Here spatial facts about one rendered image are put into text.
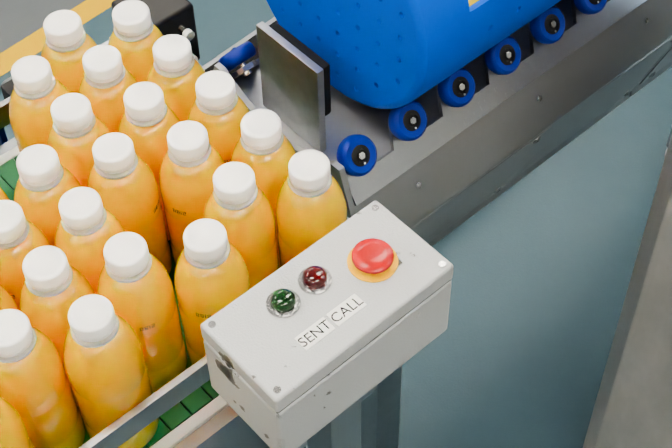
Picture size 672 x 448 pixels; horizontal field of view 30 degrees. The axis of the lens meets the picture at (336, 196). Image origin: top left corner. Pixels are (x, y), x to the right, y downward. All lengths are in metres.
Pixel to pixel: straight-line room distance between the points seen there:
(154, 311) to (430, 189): 0.42
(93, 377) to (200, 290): 0.12
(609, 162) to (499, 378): 0.58
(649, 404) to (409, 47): 0.81
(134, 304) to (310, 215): 0.18
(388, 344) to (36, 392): 0.30
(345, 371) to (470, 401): 1.23
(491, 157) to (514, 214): 1.04
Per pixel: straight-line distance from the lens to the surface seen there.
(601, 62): 1.60
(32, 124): 1.30
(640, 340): 1.79
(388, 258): 1.07
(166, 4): 1.46
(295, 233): 1.19
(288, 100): 1.38
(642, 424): 1.93
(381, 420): 1.89
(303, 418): 1.06
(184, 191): 1.21
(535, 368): 2.33
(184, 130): 1.20
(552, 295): 2.42
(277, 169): 1.21
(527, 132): 1.53
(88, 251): 1.17
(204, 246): 1.11
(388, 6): 1.24
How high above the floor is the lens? 1.97
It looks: 51 degrees down
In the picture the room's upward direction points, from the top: 1 degrees counter-clockwise
